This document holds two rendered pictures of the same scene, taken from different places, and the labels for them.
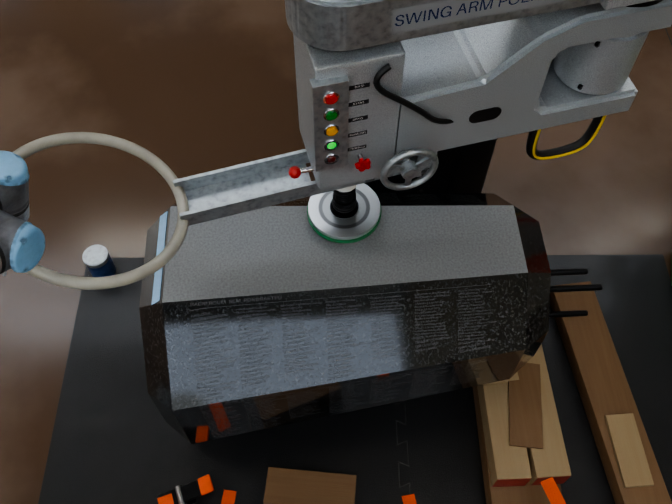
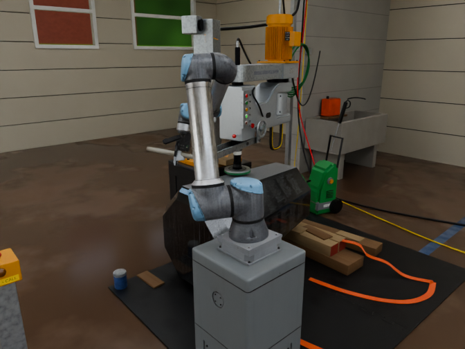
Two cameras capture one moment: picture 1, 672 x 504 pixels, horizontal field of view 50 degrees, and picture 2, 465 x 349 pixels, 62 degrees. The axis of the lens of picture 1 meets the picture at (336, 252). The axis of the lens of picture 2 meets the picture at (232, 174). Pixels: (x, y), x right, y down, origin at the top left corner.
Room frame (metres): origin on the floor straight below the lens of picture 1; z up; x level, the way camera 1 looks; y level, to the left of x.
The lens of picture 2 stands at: (-1.11, 2.02, 1.74)
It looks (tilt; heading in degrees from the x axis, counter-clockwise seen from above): 17 degrees down; 319
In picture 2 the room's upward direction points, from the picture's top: straight up
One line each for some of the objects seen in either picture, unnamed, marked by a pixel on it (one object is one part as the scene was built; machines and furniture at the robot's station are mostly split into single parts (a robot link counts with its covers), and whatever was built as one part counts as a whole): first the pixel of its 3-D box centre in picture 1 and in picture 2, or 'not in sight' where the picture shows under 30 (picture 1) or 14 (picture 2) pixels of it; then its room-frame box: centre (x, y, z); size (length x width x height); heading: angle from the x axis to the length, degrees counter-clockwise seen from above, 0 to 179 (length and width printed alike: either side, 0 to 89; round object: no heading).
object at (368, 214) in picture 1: (344, 208); (236, 169); (1.22, -0.02, 0.84); 0.21 x 0.21 x 0.01
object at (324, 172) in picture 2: not in sight; (323, 174); (1.46, -1.55, 0.43); 0.35 x 0.35 x 0.87; 75
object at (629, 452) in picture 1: (628, 449); (349, 236); (0.72, -1.01, 0.10); 0.25 x 0.10 x 0.01; 4
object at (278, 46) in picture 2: not in sight; (280, 39); (1.37, -0.67, 1.88); 0.31 x 0.28 x 0.40; 15
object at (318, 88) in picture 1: (329, 125); (244, 109); (1.09, 0.01, 1.35); 0.08 x 0.03 x 0.28; 105
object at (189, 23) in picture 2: not in sight; (192, 25); (1.89, -0.09, 2.00); 0.20 x 0.18 x 0.15; 0
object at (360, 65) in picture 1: (378, 93); (243, 112); (1.24, -0.10, 1.30); 0.36 x 0.22 x 0.45; 105
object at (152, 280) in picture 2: not in sight; (150, 279); (1.41, 0.73, 0.02); 0.25 x 0.10 x 0.01; 4
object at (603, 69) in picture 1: (600, 42); (277, 102); (1.39, -0.66, 1.32); 0.19 x 0.19 x 0.20
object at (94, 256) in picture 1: (99, 263); (120, 279); (1.48, 0.95, 0.08); 0.10 x 0.10 x 0.13
